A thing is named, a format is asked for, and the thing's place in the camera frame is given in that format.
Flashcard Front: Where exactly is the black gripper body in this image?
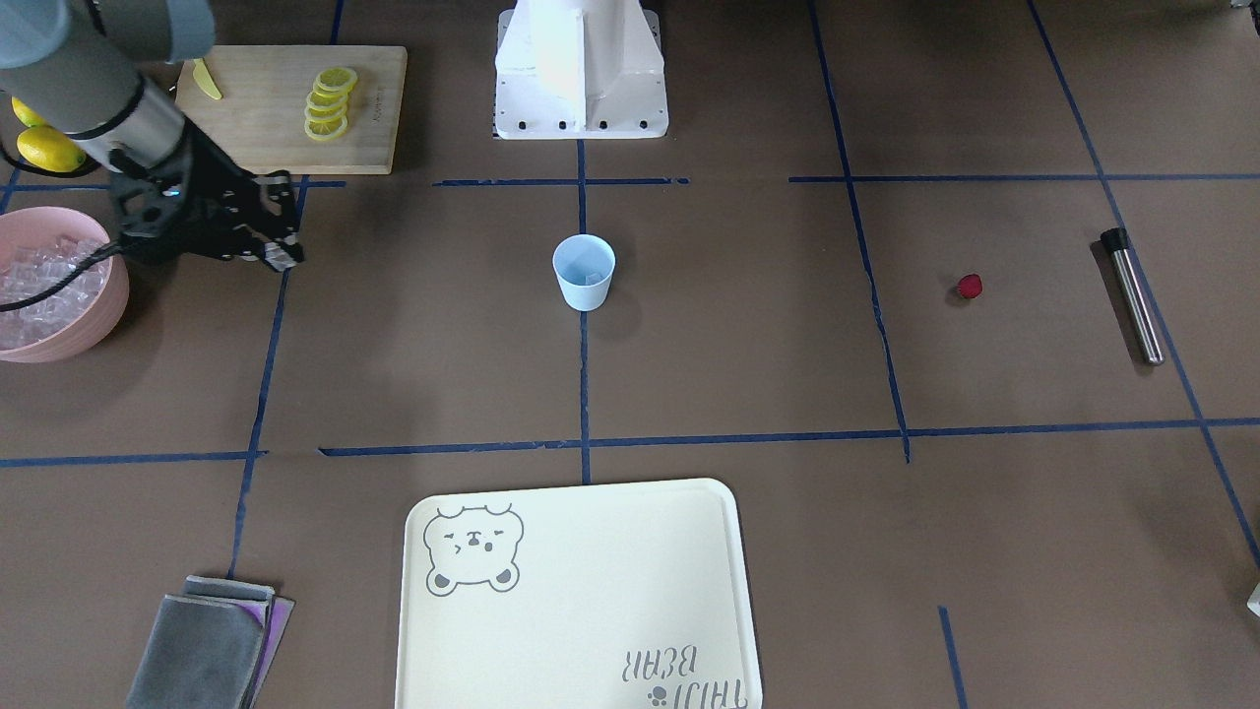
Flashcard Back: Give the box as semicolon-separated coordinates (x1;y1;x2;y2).
108;127;296;266

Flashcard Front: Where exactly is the red strawberry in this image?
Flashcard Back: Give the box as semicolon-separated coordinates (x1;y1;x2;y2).
954;273;984;300

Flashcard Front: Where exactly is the steel muddler black tip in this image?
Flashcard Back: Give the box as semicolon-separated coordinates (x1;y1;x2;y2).
1100;227;1166;366

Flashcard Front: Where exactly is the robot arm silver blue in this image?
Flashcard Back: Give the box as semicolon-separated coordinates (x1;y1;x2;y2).
1;1;302;271

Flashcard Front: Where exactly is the pink bowl of ice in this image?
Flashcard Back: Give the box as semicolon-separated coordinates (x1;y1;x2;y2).
1;207;130;363

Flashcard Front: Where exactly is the light blue plastic cup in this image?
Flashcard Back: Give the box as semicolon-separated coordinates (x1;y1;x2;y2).
551;233;617;311

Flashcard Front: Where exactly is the wooden cutting board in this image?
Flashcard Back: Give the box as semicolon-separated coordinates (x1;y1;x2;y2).
175;45;407;175

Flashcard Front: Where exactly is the yellow plastic knife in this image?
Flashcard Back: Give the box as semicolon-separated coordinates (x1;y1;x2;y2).
192;58;223;99

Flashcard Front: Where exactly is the lemon slices row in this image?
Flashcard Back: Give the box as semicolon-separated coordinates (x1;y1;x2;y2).
302;65;359;144

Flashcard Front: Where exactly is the whole lemon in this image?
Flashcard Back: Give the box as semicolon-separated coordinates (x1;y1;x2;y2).
10;96;49;127
16;125;89;174

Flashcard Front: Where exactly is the grey folded cloth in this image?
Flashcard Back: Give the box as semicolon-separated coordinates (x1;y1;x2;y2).
125;576;295;708

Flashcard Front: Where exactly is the cream bear tray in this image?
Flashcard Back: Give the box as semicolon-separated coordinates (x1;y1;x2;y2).
393;479;764;708

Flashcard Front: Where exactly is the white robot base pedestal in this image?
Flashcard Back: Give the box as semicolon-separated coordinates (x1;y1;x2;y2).
491;1;669;141

